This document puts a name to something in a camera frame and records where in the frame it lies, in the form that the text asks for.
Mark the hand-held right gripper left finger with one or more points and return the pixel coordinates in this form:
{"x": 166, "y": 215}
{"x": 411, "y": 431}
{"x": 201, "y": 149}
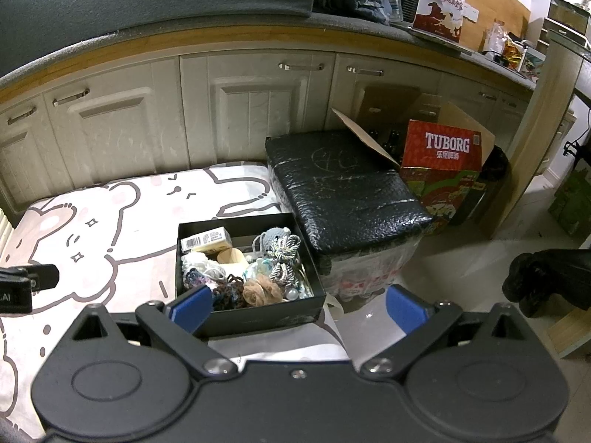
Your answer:
{"x": 191, "y": 307}

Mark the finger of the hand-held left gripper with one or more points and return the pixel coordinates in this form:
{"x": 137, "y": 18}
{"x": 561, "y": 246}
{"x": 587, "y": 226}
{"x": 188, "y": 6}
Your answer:
{"x": 44, "y": 277}

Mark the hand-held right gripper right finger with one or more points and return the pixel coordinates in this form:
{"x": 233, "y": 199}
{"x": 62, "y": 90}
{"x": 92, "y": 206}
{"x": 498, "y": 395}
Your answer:
{"x": 406, "y": 309}

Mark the white yarn bundle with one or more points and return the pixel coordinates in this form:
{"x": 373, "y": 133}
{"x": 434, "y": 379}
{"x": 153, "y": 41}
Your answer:
{"x": 198, "y": 263}

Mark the oval wooden board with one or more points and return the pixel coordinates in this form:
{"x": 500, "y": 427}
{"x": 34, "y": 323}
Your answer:
{"x": 233, "y": 257}

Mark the small yellow white carton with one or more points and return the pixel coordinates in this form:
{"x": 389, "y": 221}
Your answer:
{"x": 205, "y": 240}

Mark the black cardboard box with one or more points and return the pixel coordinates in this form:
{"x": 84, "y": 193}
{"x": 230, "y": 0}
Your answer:
{"x": 277, "y": 316}

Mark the pearl bead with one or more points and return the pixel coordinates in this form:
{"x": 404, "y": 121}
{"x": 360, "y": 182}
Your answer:
{"x": 292, "y": 294}

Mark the grey knitted mouse toy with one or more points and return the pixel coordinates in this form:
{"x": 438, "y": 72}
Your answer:
{"x": 270, "y": 236}

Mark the bear printed blanket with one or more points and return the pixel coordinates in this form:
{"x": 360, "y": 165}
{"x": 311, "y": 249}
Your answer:
{"x": 92, "y": 240}

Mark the white ribbed suitcase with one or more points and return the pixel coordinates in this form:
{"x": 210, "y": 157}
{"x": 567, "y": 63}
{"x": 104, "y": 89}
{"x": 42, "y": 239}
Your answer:
{"x": 3, "y": 228}

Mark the white cabinet door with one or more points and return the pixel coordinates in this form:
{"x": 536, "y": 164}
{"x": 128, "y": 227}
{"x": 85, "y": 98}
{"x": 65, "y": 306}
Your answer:
{"x": 508, "y": 106}
{"x": 240, "y": 115}
{"x": 351, "y": 97}
{"x": 23, "y": 157}
{"x": 115, "y": 134}

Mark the black plastic bag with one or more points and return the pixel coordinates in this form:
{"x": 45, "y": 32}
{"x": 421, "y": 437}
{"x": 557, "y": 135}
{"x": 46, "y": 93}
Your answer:
{"x": 540, "y": 277}

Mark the black wrapped storage bin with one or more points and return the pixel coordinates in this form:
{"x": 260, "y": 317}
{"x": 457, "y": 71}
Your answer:
{"x": 341, "y": 184}

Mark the red beer carton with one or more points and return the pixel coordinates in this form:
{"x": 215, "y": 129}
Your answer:
{"x": 438, "y": 147}

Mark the light wooden stool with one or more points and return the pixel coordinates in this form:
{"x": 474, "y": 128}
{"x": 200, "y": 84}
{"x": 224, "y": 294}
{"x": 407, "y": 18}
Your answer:
{"x": 572, "y": 332}

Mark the green cardboard box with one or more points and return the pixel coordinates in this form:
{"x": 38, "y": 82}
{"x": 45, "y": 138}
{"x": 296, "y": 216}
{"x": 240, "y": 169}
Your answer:
{"x": 572, "y": 203}

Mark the open brown cardboard box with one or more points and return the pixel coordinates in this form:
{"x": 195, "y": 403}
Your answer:
{"x": 457, "y": 113}

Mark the wooden cabinet top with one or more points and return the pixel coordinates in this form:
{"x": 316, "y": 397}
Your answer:
{"x": 184, "y": 46}

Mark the orange snack packet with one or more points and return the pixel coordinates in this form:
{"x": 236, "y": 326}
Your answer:
{"x": 505, "y": 44}

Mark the red white gift bag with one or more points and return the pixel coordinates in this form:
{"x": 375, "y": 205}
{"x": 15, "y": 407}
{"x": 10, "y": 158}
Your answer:
{"x": 438, "y": 18}

